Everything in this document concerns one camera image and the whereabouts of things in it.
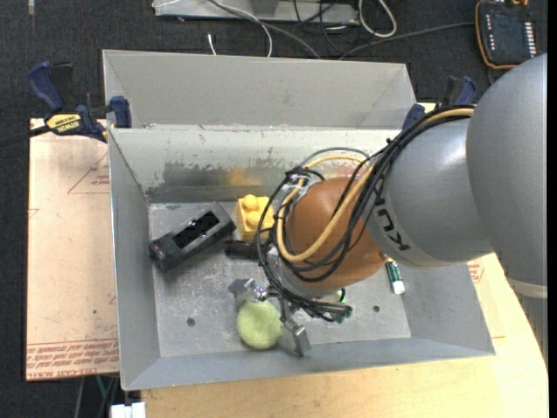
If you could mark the light green round sponge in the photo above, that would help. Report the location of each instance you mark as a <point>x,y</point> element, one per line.
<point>259,325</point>

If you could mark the black hollow rectangular box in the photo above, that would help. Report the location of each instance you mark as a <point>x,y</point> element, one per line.
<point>169,251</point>

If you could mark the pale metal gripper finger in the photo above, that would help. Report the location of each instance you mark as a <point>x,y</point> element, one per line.
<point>297,340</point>
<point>243,289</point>

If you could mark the brown cardboard board, red print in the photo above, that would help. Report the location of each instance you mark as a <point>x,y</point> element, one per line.
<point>69,242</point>

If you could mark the yellow toy building block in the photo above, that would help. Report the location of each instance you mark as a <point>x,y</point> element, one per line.
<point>250,220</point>

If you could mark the grey metal bin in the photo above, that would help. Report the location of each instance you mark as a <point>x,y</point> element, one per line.
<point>204,303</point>

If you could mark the white and green small tube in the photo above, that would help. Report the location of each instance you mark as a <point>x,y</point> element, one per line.
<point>396,278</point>

